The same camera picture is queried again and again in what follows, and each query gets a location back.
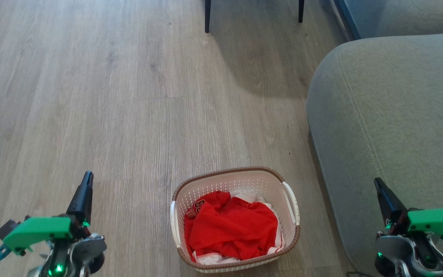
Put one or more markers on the bright green left gripper body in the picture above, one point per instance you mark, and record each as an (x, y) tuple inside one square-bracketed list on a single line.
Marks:
[(39, 231)]

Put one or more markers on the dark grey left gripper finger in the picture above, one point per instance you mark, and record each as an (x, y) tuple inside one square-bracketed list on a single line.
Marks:
[(81, 200)]

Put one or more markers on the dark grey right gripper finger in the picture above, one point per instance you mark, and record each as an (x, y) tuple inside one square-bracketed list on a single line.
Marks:
[(390, 206)]

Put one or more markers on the bright green right gripper body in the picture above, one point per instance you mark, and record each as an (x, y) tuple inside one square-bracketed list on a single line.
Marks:
[(437, 223)]

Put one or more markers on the white laundry basket brown rim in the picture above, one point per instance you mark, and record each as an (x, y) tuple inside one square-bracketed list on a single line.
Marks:
[(237, 180)]

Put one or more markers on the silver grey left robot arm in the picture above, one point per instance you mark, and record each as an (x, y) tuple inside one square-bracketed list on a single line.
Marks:
[(77, 253)]

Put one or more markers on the grey fabric sofa seat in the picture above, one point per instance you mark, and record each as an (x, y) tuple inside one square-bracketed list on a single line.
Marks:
[(390, 107)]

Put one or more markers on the white garment red trim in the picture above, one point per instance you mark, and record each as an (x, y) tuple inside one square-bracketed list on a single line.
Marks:
[(255, 198)]

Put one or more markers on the grey fabric sofa cushion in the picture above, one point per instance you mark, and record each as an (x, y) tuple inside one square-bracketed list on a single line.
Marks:
[(410, 17)]

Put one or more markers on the black furniture leg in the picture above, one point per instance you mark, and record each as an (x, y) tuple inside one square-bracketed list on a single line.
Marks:
[(207, 15), (301, 10)]

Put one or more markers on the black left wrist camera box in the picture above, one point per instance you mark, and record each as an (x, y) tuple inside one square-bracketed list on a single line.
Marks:
[(8, 228)]

